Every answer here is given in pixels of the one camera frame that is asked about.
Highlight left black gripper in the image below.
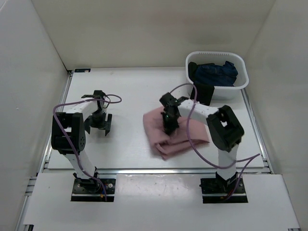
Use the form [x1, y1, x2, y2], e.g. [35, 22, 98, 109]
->
[84, 110, 112, 135]

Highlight pink trousers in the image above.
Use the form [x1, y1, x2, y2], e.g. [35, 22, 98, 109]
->
[143, 107, 209, 160]

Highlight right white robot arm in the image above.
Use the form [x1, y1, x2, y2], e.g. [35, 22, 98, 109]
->
[159, 92, 244, 193]

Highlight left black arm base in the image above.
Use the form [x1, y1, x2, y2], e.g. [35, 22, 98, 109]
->
[71, 173, 116, 202]

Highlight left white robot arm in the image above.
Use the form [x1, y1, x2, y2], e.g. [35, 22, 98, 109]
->
[51, 90, 112, 193]

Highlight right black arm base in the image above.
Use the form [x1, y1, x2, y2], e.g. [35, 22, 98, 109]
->
[199, 172, 248, 204]

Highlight black trousers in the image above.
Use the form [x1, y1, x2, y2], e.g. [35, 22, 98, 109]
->
[188, 62, 215, 106]

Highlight white plastic basket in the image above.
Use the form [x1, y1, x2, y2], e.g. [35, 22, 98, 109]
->
[185, 51, 249, 100]

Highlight blue jeans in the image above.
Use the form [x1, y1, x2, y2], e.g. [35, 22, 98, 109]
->
[193, 61, 238, 87]

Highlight aluminium left rail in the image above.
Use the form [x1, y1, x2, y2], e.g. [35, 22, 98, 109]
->
[35, 70, 74, 177]

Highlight aluminium rail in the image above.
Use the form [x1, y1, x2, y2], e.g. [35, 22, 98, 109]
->
[241, 89, 273, 173]
[43, 167, 271, 174]
[35, 70, 74, 177]

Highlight black corner bracket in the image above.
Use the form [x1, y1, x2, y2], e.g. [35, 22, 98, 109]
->
[74, 68, 91, 73]

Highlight aluminium front rail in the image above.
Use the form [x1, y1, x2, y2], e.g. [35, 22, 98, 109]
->
[43, 167, 271, 174]

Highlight aluminium right rail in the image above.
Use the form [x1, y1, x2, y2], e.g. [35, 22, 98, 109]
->
[241, 89, 273, 173]

